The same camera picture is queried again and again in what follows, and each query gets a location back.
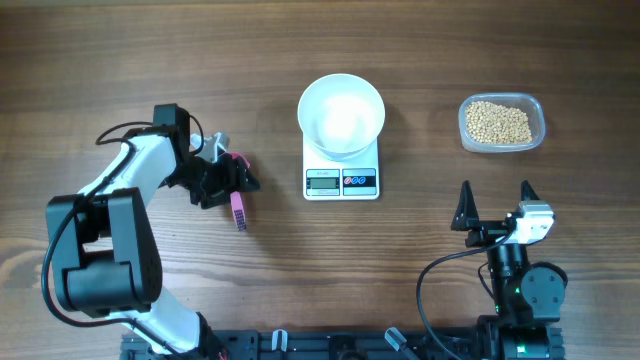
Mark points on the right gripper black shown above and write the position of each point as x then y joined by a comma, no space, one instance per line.
467,219

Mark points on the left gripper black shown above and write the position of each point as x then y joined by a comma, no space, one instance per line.
231,180

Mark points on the pink measuring scoop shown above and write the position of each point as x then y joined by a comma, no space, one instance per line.
236,198

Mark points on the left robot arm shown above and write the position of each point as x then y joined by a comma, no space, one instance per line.
102,265

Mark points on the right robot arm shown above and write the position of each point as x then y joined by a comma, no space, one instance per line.
528,296

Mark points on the white digital kitchen scale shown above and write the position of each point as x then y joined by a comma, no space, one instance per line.
353,178

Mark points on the white bowl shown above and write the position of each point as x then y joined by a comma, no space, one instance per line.
341,114

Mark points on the pile of soybeans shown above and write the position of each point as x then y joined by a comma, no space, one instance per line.
491,123

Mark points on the clear plastic container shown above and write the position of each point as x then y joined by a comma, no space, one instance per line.
524,102

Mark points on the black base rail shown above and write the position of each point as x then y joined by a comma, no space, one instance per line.
350,344

